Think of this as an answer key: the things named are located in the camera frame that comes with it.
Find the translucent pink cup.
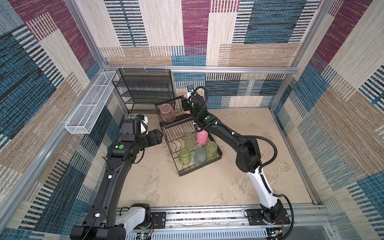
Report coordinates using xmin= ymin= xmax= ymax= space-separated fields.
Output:
xmin=160 ymin=104 xmax=176 ymax=123

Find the pink cup edge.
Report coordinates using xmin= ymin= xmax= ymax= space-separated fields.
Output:
xmin=197 ymin=130 xmax=209 ymax=145

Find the pale green translucent cup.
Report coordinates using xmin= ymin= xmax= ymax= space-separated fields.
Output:
xmin=185 ymin=134 xmax=197 ymax=151

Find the bright green translucent cup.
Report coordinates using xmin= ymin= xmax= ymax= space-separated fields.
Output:
xmin=206 ymin=141 xmax=218 ymax=160

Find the teal translucent cup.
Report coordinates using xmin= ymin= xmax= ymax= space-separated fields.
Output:
xmin=194 ymin=147 xmax=207 ymax=166

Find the opaque pink cup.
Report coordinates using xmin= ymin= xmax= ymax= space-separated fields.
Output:
xmin=182 ymin=94 xmax=191 ymax=115

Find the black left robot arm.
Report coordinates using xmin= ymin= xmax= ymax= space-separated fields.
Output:
xmin=70 ymin=115 xmax=163 ymax=240

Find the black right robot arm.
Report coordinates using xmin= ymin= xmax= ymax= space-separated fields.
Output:
xmin=181 ymin=94 xmax=284 ymax=224

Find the black mesh shelf unit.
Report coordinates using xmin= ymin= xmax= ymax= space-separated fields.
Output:
xmin=113 ymin=69 xmax=175 ymax=114

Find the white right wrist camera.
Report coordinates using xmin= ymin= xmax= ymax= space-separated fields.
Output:
xmin=185 ymin=85 xmax=194 ymax=98

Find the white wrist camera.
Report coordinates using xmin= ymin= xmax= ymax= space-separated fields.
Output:
xmin=136 ymin=114 xmax=148 ymax=135
xmin=185 ymin=85 xmax=194 ymax=98

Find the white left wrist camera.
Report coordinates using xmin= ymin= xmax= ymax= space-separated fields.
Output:
xmin=136 ymin=114 xmax=148 ymax=135

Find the black wire dish rack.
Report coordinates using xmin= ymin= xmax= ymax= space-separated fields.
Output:
xmin=155 ymin=97 xmax=223 ymax=177

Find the white wire wall basket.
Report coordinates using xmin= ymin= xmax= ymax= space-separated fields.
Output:
xmin=65 ymin=72 xmax=116 ymax=135

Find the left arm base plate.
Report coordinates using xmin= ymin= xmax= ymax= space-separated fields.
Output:
xmin=138 ymin=212 xmax=167 ymax=230

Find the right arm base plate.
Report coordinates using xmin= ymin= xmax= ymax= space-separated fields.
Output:
xmin=243 ymin=209 xmax=291 ymax=226

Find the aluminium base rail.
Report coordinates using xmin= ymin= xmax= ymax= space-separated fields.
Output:
xmin=126 ymin=204 xmax=337 ymax=240

